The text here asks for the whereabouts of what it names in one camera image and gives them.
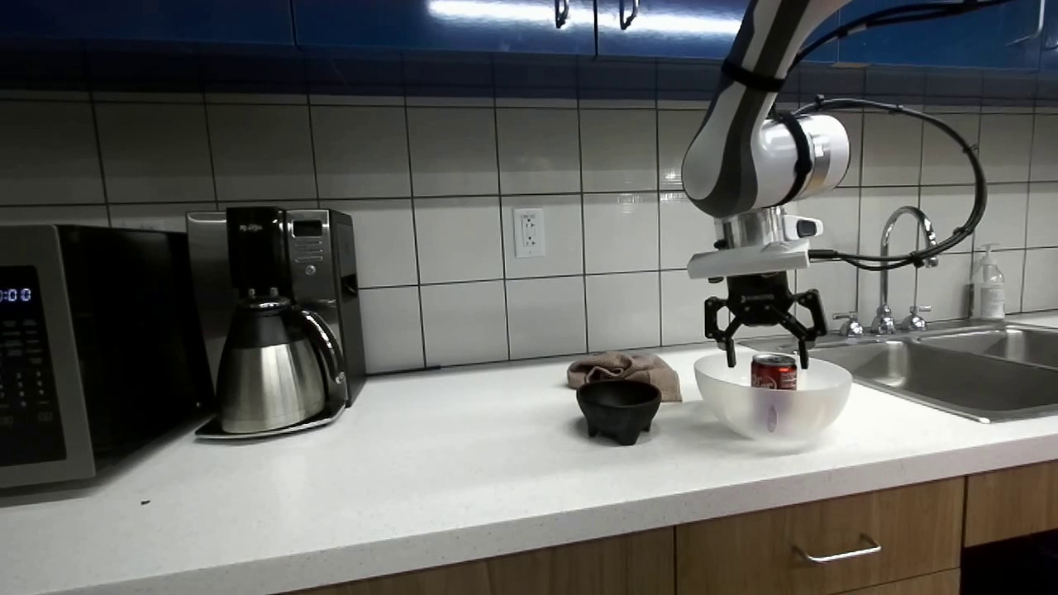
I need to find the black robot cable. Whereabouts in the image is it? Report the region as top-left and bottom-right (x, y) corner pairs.
(784, 0), (1013, 276)

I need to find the stainless steel sink basin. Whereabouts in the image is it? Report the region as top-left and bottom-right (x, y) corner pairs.
(791, 322), (1058, 430)

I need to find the chrome gooseneck faucet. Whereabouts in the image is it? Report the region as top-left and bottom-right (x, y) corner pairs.
(832, 203), (943, 342)

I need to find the stainless steel coffee carafe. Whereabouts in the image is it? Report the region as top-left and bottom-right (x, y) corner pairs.
(214, 295), (349, 441)

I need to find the black steel coffee maker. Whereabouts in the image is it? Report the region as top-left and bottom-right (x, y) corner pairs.
(184, 205), (369, 446)

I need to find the white translucent plastic bowl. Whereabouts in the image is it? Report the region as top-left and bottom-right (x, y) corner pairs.
(691, 350), (855, 454)

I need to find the black stone footed bowl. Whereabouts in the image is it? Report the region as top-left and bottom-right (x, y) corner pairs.
(572, 378), (663, 449)

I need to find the brown crumpled cloth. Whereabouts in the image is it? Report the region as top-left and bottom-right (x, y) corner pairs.
(562, 350), (689, 408)

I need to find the wooden base cabinet door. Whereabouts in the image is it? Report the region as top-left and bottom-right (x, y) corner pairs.
(294, 527), (676, 595)

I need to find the silver drawer pull handle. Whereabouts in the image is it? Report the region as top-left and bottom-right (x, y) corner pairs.
(791, 532), (886, 568)

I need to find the blue glossy wall cabinet door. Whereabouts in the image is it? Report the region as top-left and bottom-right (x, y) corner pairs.
(291, 0), (599, 61)
(595, 0), (765, 68)

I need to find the clear soap pump bottle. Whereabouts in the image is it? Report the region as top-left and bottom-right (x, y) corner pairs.
(969, 242), (1013, 329)

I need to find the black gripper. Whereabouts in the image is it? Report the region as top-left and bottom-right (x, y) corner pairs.
(701, 269), (829, 374)

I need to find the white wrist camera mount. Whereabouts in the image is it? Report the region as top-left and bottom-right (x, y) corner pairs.
(685, 211), (826, 285)

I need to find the narrow wooden drawer front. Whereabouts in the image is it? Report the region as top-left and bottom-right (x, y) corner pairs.
(962, 461), (1058, 554)

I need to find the red soda can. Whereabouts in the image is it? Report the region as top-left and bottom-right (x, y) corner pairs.
(748, 350), (804, 398)

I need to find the white wall power outlet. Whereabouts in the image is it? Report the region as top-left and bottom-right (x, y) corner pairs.
(513, 208), (552, 265)

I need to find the stainless steel microwave oven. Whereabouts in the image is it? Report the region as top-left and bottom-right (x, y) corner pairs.
(0, 221), (214, 495)

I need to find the wide wooden drawer front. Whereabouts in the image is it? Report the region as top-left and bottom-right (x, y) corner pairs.
(674, 476), (969, 595)

